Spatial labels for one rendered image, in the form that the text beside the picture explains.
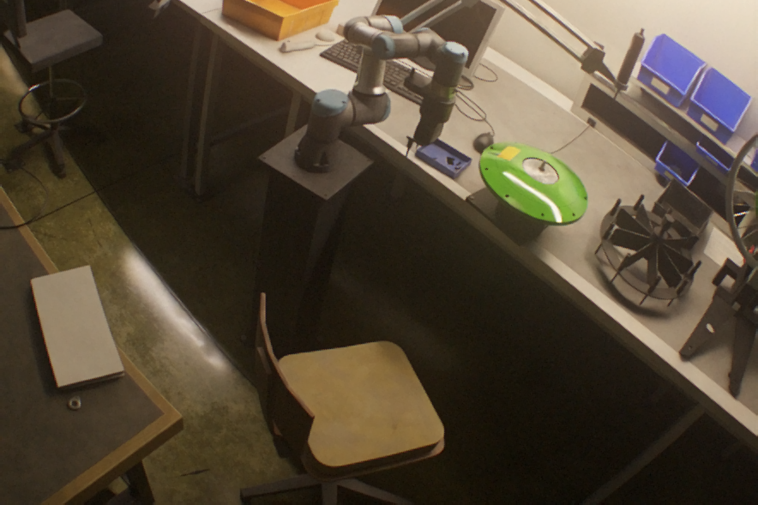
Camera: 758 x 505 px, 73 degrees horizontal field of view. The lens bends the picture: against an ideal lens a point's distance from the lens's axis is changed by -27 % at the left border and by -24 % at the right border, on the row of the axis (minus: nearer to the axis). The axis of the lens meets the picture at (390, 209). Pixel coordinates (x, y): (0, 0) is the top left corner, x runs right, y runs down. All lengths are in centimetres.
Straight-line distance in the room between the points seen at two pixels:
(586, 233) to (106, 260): 186
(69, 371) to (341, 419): 74
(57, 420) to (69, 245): 171
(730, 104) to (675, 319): 90
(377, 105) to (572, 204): 58
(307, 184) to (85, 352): 89
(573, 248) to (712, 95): 91
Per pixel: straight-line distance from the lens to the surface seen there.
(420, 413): 164
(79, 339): 119
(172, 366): 235
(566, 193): 165
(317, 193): 174
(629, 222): 184
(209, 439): 219
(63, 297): 126
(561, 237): 180
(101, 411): 113
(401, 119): 198
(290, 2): 261
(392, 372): 169
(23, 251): 140
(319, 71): 214
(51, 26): 310
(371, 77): 176
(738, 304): 186
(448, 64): 149
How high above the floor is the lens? 196
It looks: 39 degrees down
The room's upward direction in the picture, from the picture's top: 18 degrees clockwise
